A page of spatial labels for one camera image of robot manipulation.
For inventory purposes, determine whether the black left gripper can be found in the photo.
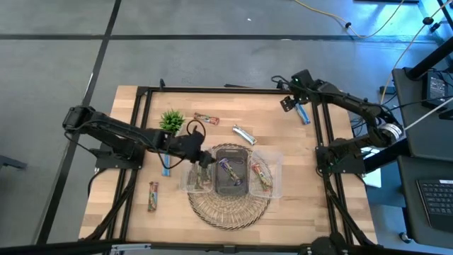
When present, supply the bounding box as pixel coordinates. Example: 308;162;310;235
166;129;217;169

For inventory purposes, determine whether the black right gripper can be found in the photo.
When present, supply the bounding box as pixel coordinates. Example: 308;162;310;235
280;81;325;113

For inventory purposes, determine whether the blue green granola bar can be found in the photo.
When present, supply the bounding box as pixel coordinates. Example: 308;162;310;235
218;158;244;186
147;181;159;213

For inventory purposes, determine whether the red granola bar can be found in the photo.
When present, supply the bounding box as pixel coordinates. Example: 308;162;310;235
251;162;273;191
193;112;221;126

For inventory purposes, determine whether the silver granola bar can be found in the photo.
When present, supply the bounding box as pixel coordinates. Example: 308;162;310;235
231;124;258;146

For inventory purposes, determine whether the black plastic tray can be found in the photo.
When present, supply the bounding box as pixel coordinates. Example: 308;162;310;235
214;147;251;197

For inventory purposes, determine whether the small green potted plant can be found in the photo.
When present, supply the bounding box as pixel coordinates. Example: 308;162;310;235
159;108;187;137

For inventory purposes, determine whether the round woven placemat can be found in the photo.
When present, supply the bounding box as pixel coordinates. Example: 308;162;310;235
186;142;274;232

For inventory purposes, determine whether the white sheet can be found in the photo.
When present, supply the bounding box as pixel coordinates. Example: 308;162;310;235
360;147;383;188

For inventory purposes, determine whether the dark grey side desk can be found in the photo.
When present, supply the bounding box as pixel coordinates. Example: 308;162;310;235
396;154;453;249
391;67;453;162

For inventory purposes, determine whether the black power supply box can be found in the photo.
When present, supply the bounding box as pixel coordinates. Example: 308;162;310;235
421;72;451;110

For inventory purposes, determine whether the black stand pole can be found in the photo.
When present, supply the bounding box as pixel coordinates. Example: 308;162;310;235
405;37;453;81

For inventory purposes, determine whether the black keyboard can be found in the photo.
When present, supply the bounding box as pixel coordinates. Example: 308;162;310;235
416;178;453;233

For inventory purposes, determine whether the dark furniture foot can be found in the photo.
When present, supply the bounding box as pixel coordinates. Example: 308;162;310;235
0;154;28;171

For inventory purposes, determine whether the yellow cable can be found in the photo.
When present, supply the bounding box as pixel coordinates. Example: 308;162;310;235
293;0;406;39

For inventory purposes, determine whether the beige cable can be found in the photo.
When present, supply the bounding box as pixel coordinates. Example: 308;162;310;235
379;0;453;106

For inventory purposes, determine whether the white cable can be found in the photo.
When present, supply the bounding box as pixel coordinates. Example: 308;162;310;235
404;105;453;130

